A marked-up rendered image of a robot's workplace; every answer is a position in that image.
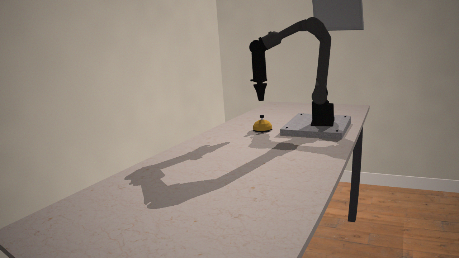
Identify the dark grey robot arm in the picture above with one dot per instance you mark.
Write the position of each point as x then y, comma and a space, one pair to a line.
322, 110

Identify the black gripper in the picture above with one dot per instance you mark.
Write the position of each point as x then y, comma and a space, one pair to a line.
259, 76

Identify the golden bell dome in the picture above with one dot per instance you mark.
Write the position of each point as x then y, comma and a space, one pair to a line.
262, 125

